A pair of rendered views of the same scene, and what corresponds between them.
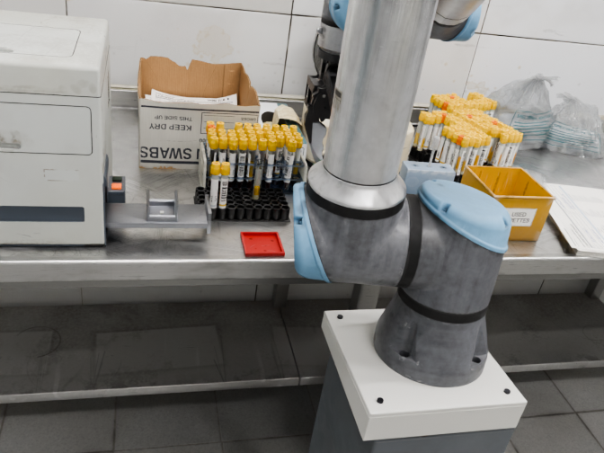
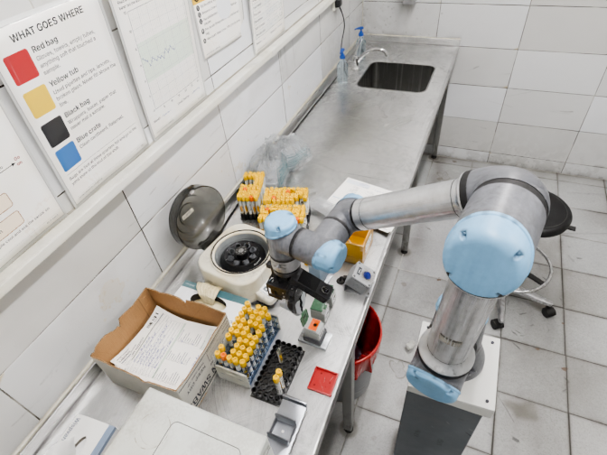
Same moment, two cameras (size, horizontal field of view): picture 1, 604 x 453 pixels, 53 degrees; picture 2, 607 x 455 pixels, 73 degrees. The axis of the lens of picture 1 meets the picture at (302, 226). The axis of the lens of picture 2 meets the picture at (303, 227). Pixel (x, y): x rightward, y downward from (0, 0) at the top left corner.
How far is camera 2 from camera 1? 0.86 m
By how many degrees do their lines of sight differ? 39
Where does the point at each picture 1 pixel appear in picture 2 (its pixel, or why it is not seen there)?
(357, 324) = not seen: hidden behind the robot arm
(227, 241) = (310, 399)
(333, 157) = (456, 359)
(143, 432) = not seen: outside the picture
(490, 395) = (493, 351)
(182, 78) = (121, 333)
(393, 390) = (480, 390)
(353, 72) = (471, 334)
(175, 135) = (200, 378)
